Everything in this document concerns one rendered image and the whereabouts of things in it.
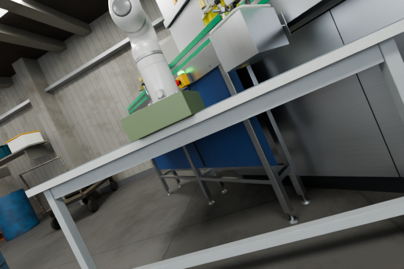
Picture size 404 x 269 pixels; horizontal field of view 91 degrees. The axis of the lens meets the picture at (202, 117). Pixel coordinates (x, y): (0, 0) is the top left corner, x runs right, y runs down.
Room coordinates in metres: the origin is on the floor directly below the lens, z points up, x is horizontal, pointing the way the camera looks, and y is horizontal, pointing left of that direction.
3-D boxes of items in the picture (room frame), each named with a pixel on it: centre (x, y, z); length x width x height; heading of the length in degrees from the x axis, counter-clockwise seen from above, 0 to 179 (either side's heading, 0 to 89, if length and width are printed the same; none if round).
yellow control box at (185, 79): (1.24, 0.01, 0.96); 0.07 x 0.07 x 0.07; 37
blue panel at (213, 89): (1.68, 0.16, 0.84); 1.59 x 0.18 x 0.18; 37
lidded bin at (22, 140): (3.88, 3.31, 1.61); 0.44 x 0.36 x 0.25; 76
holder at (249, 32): (0.80, -0.32, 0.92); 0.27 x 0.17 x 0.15; 127
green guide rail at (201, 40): (1.65, 0.24, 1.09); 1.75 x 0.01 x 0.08; 37
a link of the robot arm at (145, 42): (0.86, 0.09, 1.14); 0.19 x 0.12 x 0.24; 178
